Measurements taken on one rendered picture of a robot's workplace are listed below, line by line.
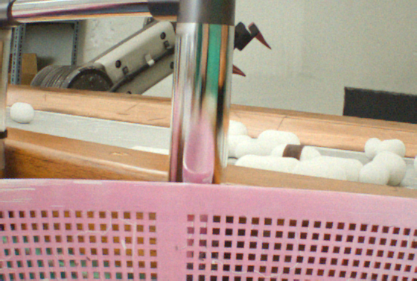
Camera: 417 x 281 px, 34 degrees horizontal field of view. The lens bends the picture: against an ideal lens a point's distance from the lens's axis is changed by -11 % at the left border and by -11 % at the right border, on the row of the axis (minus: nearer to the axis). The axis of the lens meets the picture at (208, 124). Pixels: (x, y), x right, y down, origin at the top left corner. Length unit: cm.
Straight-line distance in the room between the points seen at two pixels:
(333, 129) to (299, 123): 4
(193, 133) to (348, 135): 41
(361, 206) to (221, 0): 10
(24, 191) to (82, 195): 2
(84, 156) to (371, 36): 238
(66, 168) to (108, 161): 3
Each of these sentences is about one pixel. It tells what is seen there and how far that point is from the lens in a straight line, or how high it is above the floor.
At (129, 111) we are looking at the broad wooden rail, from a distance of 83.
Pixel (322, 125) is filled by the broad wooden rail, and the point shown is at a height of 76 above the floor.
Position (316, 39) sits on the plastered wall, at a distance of 281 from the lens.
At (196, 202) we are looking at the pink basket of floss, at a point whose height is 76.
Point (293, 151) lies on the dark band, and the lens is 50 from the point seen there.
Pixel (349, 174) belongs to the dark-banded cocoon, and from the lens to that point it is 44.
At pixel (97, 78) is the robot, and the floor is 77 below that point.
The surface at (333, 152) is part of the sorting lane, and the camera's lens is 66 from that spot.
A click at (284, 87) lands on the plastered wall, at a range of 287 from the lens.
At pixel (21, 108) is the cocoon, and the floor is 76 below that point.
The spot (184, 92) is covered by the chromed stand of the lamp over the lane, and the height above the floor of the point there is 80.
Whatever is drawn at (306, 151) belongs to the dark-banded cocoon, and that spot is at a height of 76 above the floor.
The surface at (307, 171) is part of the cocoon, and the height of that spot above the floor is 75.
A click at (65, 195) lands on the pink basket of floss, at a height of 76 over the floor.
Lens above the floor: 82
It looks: 5 degrees down
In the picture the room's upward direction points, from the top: 3 degrees clockwise
